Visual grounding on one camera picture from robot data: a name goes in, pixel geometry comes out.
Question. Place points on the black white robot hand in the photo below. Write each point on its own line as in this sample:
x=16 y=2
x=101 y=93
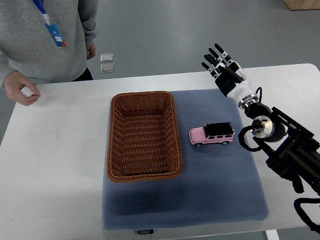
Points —
x=230 y=78

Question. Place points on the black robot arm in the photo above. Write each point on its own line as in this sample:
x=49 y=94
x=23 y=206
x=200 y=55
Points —
x=290 y=147

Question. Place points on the pink toy car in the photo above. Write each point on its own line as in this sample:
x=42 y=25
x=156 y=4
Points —
x=212 y=133

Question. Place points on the brown wicker basket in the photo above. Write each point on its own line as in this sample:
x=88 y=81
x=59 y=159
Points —
x=143 y=138

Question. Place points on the person's left hand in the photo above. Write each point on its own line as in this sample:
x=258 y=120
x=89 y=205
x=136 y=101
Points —
x=90 y=51

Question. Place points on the person's right hand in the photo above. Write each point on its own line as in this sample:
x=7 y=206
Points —
x=13 y=85

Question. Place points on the wooden box corner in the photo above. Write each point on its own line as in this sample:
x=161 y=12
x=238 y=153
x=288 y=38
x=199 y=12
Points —
x=301 y=5

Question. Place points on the lower metal floor plate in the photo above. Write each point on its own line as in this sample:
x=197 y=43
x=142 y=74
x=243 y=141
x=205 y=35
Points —
x=106 y=68

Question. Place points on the metal floor plate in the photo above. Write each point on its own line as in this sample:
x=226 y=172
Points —
x=106 y=57
x=106 y=68

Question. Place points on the upper metal floor plate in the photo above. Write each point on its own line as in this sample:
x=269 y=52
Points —
x=106 y=57

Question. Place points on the blue-grey fabric mat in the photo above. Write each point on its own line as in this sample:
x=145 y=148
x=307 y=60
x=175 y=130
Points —
x=219 y=183

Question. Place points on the blue id badge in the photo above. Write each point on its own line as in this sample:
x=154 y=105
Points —
x=56 y=35

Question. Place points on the grey sweatshirt person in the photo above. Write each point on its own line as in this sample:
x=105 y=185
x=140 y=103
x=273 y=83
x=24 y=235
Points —
x=27 y=46

